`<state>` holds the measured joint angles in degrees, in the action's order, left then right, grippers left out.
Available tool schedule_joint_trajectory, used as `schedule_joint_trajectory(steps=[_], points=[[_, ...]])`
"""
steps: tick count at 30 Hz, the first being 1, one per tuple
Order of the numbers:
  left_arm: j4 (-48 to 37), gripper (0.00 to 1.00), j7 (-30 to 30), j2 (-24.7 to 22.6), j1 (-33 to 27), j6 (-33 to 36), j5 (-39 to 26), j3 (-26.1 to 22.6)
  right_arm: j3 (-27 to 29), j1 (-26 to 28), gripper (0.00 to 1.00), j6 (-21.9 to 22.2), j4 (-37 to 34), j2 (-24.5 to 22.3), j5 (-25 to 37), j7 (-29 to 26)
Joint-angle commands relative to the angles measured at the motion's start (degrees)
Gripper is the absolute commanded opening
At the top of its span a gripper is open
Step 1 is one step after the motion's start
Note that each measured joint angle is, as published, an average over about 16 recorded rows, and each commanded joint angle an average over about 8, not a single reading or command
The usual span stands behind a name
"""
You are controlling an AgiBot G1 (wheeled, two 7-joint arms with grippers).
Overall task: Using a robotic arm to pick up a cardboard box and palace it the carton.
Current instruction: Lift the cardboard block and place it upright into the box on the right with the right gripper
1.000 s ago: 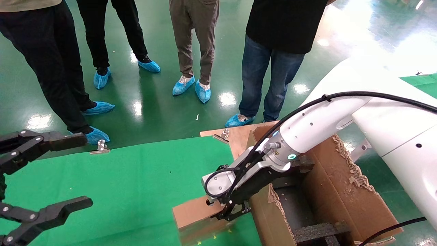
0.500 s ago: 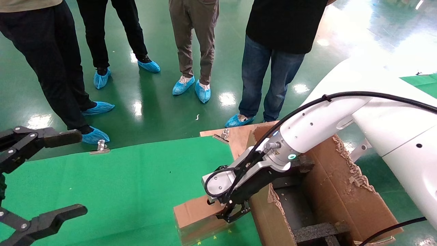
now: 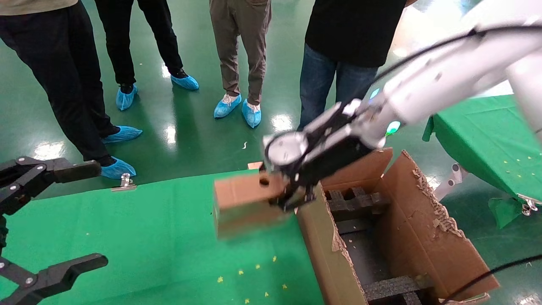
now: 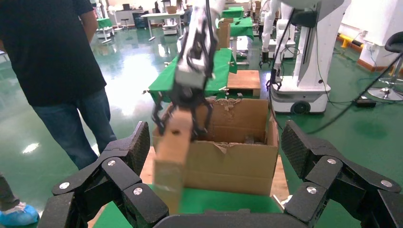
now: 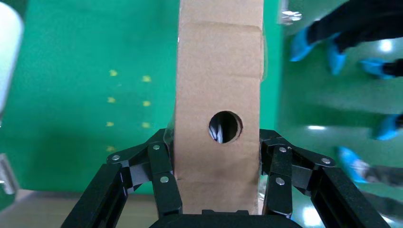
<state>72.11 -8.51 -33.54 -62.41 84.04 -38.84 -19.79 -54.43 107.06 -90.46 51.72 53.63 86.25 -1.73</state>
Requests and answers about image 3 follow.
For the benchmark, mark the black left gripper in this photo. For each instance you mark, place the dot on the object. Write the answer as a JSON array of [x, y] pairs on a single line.
[[2, 233]]

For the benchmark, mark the person in brown trousers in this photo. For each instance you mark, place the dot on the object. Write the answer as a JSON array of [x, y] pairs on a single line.
[[237, 42]]

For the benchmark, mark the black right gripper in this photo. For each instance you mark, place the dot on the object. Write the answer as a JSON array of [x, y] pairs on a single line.
[[330, 163]]

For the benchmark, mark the large open cardboard carton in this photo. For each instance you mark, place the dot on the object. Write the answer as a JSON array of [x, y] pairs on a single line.
[[423, 237]]

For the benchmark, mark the person in slim black trousers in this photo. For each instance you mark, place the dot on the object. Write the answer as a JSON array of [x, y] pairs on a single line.
[[118, 42]]

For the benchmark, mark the small brown cardboard box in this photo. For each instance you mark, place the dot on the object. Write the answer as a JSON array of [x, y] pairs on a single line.
[[245, 212]]

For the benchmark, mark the person in tan shirt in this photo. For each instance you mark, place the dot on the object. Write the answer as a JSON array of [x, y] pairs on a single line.
[[51, 76]]

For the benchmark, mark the black foam bottom sheet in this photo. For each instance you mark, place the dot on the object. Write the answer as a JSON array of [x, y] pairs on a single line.
[[366, 258]]

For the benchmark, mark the silver metal binder clip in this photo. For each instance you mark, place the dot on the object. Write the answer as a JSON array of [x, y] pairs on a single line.
[[528, 205], [125, 183]]

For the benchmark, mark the grey metal camera bracket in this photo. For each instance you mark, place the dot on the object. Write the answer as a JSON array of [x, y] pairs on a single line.
[[330, 142]]

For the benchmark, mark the person in blue jeans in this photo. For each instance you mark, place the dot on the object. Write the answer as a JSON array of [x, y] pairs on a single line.
[[351, 29]]

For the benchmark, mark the grey metal table bracket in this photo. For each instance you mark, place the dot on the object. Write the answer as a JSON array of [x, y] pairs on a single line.
[[455, 171]]

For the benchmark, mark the large green table cloth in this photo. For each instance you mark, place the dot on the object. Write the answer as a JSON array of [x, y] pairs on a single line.
[[148, 228]]

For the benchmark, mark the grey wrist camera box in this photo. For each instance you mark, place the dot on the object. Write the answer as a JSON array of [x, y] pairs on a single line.
[[286, 148]]

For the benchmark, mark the black foam bar insert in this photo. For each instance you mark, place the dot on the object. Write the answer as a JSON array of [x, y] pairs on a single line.
[[394, 288]]

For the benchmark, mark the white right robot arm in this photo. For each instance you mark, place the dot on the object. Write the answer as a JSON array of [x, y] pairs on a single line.
[[444, 80]]

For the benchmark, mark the notched black foam insert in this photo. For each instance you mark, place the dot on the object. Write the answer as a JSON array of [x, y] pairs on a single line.
[[360, 203]]

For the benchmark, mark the blue shoe cover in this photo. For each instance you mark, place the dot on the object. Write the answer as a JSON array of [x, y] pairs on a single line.
[[252, 115], [226, 106], [125, 134], [118, 168], [186, 82], [125, 99]]

